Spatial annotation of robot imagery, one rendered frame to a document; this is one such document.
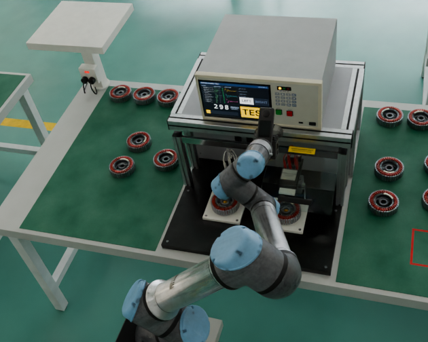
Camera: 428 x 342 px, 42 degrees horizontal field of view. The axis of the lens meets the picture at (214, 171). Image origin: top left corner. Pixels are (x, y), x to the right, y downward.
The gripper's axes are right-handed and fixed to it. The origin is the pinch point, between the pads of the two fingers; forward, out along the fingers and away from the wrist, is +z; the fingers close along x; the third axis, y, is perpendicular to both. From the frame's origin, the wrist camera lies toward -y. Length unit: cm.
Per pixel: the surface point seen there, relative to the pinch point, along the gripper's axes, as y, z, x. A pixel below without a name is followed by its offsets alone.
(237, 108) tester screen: -2.7, 6.6, -14.8
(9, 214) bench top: 50, -3, -112
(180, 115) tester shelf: 2.9, 10.4, -38.0
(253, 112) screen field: -1.3, 7.3, -9.0
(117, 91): 13, 69, -94
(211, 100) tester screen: -5.0, 5.6, -24.1
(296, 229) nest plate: 41.7, 6.3, 8.8
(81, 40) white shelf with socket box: -18, 35, -92
